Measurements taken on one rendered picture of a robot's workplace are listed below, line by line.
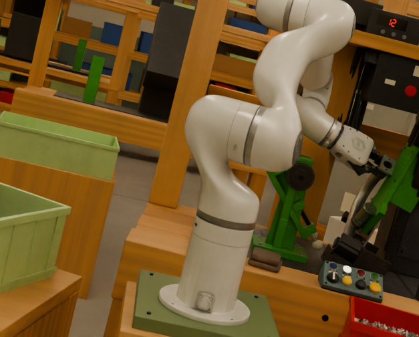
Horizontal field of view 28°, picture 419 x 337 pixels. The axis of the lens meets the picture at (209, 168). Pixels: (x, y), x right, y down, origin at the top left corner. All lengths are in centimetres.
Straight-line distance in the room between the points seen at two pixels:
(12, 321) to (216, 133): 53
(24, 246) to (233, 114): 54
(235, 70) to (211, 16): 666
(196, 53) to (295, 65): 85
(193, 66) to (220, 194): 100
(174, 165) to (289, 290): 71
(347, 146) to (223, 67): 696
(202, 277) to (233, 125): 30
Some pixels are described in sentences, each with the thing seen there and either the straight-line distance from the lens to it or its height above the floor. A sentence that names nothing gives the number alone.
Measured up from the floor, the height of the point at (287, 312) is 82.
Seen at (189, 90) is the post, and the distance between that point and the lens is 256.
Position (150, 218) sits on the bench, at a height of 88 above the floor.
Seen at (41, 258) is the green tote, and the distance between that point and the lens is 191.
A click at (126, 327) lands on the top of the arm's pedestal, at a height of 85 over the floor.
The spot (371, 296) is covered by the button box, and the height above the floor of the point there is 91.
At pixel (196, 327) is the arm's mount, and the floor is 88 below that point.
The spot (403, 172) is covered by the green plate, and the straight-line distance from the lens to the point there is 225.
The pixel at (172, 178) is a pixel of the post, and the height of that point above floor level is 97.
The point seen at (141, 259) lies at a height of 86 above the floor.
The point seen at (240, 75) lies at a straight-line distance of 922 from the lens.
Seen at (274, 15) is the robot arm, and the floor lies 149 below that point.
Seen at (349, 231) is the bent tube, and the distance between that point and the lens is 231.
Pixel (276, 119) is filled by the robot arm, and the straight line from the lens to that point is 159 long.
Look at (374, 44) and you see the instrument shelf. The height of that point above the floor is 151.
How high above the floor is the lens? 139
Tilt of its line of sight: 8 degrees down
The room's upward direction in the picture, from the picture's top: 14 degrees clockwise
